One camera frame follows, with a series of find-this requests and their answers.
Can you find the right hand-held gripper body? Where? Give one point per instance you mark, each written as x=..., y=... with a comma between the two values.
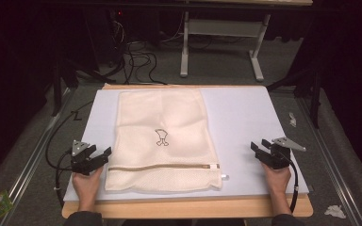
x=279, y=157

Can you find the small white plastic scrap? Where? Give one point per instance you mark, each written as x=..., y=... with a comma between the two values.
x=292, y=120

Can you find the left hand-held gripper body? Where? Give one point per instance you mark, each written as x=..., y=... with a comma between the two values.
x=81, y=160

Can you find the person's right hand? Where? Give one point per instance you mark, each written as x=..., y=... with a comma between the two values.
x=276, y=180

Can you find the cream mesh laundry bag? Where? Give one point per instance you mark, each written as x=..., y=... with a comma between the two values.
x=169, y=113

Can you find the person's left hand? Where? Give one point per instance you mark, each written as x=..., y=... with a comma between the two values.
x=86, y=186

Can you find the crumpled white paper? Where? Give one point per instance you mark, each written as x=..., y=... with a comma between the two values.
x=334, y=212

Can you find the black stand legs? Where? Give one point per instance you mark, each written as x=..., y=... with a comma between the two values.
x=58, y=78
x=315, y=94

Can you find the metal floor rail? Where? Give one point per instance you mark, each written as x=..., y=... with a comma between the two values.
x=34, y=157
x=330, y=163

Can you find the white metal desk frame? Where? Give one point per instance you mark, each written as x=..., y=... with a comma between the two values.
x=223, y=28

